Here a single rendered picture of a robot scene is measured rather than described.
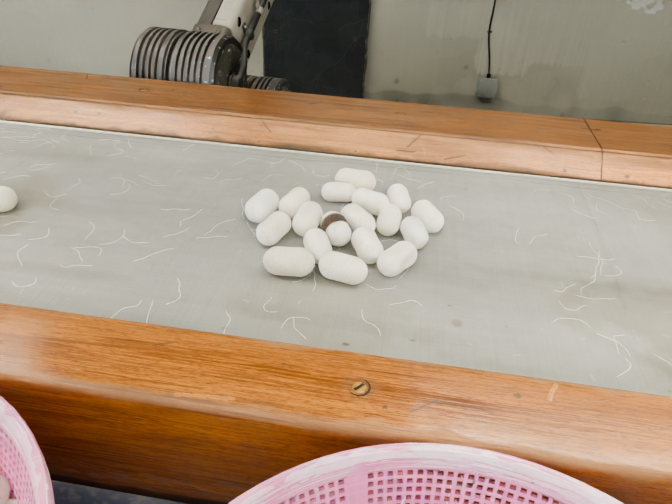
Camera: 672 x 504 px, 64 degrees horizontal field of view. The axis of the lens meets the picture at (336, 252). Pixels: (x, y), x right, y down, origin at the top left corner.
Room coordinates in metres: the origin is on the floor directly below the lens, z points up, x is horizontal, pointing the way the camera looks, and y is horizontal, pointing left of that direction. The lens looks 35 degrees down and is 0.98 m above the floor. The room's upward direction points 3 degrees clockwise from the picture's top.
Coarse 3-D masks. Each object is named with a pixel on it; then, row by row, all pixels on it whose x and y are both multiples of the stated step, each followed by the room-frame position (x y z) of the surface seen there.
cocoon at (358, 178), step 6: (342, 168) 0.45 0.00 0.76; (348, 168) 0.45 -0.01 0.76; (336, 174) 0.45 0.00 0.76; (342, 174) 0.44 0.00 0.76; (348, 174) 0.44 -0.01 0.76; (354, 174) 0.44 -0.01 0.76; (360, 174) 0.44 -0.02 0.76; (366, 174) 0.44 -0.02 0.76; (372, 174) 0.45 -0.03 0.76; (336, 180) 0.44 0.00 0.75; (342, 180) 0.44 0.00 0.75; (348, 180) 0.44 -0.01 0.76; (354, 180) 0.44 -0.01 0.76; (360, 180) 0.44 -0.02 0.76; (366, 180) 0.44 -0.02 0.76; (372, 180) 0.44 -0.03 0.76; (354, 186) 0.44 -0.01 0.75; (360, 186) 0.44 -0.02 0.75; (366, 186) 0.44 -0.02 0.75; (372, 186) 0.44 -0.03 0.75
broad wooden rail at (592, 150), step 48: (0, 96) 0.59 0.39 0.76; (48, 96) 0.59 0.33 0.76; (96, 96) 0.60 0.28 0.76; (144, 96) 0.60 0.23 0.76; (192, 96) 0.61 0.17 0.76; (240, 96) 0.62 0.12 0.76; (288, 96) 0.63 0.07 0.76; (336, 96) 0.64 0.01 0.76; (240, 144) 0.54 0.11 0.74; (288, 144) 0.53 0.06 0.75; (336, 144) 0.53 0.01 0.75; (384, 144) 0.53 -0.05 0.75; (432, 144) 0.53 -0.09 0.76; (480, 144) 0.53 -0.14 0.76; (528, 144) 0.52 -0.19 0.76; (576, 144) 0.53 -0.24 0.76; (624, 144) 0.53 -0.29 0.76
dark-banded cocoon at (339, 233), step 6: (324, 216) 0.37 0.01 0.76; (336, 222) 0.36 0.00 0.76; (342, 222) 0.36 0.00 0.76; (330, 228) 0.35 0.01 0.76; (336, 228) 0.35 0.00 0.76; (342, 228) 0.35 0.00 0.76; (348, 228) 0.36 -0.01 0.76; (330, 234) 0.35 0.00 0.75; (336, 234) 0.35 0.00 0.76; (342, 234) 0.35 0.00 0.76; (348, 234) 0.35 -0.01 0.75; (330, 240) 0.35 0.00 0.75; (336, 240) 0.35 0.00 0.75; (342, 240) 0.35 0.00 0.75; (348, 240) 0.35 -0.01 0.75
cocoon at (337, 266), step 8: (328, 256) 0.31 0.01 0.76; (336, 256) 0.31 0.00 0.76; (344, 256) 0.31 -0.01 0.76; (352, 256) 0.31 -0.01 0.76; (320, 264) 0.31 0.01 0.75; (328, 264) 0.31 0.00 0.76; (336, 264) 0.31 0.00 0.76; (344, 264) 0.31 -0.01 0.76; (352, 264) 0.31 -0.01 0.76; (360, 264) 0.31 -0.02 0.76; (328, 272) 0.31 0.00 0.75; (336, 272) 0.30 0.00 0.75; (344, 272) 0.30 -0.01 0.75; (352, 272) 0.30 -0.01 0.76; (360, 272) 0.30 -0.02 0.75; (336, 280) 0.31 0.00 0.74; (344, 280) 0.30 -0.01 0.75; (352, 280) 0.30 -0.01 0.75; (360, 280) 0.30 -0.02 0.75
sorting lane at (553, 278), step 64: (0, 128) 0.55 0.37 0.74; (64, 128) 0.56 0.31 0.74; (64, 192) 0.42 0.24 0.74; (128, 192) 0.42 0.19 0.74; (192, 192) 0.43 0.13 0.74; (256, 192) 0.44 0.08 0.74; (320, 192) 0.44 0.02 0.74; (384, 192) 0.45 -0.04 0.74; (448, 192) 0.45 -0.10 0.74; (512, 192) 0.46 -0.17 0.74; (576, 192) 0.47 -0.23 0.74; (640, 192) 0.47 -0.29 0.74; (0, 256) 0.32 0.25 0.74; (64, 256) 0.32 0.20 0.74; (128, 256) 0.33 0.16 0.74; (192, 256) 0.33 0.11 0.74; (256, 256) 0.34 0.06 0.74; (448, 256) 0.35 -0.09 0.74; (512, 256) 0.35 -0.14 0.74; (576, 256) 0.36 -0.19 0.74; (640, 256) 0.36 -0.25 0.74; (128, 320) 0.26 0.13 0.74; (192, 320) 0.26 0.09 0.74; (256, 320) 0.26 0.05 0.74; (320, 320) 0.27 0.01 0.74; (384, 320) 0.27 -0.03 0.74; (448, 320) 0.27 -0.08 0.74; (512, 320) 0.28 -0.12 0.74; (576, 320) 0.28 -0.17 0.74; (640, 320) 0.28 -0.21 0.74; (640, 384) 0.23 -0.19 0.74
